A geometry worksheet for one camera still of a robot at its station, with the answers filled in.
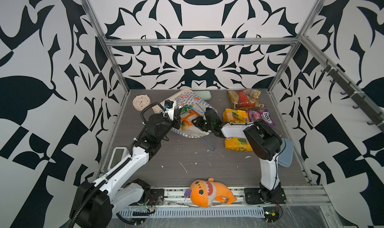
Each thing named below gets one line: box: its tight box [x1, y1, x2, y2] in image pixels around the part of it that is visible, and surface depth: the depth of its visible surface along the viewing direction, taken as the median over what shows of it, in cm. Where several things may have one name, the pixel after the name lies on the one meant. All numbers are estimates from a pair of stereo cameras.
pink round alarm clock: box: [132, 94, 151, 112], surface depth 113 cm
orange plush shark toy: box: [184, 177, 237, 208], surface depth 71 cm
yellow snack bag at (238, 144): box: [224, 137, 253, 152], surface depth 89 cm
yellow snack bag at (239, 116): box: [222, 108, 250, 124], surface depth 103 cm
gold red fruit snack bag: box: [227, 88, 266, 110], surface depth 108 cm
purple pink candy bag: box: [246, 109, 276, 126], surface depth 104 cm
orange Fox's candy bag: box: [180, 108, 200, 128], surface depth 100 cm
